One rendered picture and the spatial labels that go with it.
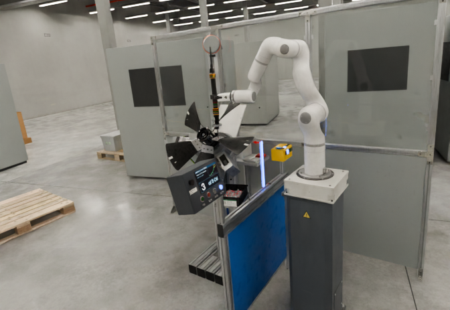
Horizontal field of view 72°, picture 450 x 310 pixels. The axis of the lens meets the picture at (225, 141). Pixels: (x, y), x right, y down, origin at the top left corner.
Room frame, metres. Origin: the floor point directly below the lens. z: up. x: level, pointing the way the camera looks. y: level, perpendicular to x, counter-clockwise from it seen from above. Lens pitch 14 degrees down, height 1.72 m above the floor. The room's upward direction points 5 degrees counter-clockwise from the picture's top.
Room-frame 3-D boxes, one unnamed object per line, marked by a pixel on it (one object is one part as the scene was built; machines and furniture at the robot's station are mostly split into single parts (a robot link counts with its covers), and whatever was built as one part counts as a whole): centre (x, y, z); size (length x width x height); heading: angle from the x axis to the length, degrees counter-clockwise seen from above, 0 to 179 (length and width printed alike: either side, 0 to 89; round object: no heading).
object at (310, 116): (1.74, -0.50, 1.33); 0.19 x 0.12 x 0.24; 141
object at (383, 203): (2.79, -0.37, 0.50); 2.59 x 0.03 x 0.91; 55
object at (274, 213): (1.92, -0.19, 0.45); 0.82 x 0.02 x 0.66; 145
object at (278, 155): (2.24, -0.42, 1.02); 0.16 x 0.10 x 0.11; 145
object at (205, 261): (2.45, 0.04, 0.04); 0.62 x 0.45 x 0.08; 145
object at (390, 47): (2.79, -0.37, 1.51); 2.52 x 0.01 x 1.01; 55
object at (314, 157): (1.77, -0.52, 1.12); 0.19 x 0.19 x 0.18
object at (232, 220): (1.92, -0.19, 0.82); 0.90 x 0.04 x 0.08; 145
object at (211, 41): (2.92, 0.04, 1.88); 0.16 x 0.07 x 0.16; 90
